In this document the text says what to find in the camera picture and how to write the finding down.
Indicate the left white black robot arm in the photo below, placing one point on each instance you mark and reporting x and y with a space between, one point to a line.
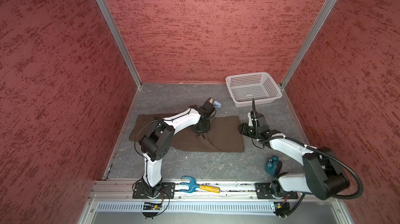
158 138

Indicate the blue yellow garden fork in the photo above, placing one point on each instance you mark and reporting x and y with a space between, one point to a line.
192 185

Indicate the left aluminium corner post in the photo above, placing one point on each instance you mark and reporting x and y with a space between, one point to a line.
119 41

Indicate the teal small bottle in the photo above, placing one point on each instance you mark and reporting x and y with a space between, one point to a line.
273 165

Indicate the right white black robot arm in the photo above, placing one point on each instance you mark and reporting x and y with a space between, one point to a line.
322 176

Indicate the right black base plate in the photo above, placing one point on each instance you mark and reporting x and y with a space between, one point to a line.
264 192

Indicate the right aluminium corner post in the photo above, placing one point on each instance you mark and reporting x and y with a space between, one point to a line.
314 30

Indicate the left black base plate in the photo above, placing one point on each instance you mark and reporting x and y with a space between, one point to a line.
141 190

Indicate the brown trousers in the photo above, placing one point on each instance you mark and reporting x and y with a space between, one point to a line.
223 135

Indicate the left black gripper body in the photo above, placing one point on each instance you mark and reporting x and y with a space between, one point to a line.
201 127

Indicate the white plastic basket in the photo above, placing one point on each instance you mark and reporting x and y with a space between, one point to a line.
245 88

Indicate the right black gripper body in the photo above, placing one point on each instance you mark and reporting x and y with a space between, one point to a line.
249 131

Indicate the white slotted cable duct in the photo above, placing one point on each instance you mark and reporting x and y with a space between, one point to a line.
258 208

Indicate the aluminium corner post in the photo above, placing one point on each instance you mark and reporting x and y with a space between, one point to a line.
314 30
119 41

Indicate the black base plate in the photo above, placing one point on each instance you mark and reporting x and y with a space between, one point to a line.
264 192
141 190

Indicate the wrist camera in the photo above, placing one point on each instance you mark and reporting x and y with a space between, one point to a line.
253 121
208 108

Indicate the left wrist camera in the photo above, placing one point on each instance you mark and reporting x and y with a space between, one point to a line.
208 108

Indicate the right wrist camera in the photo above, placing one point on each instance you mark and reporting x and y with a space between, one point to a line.
253 121

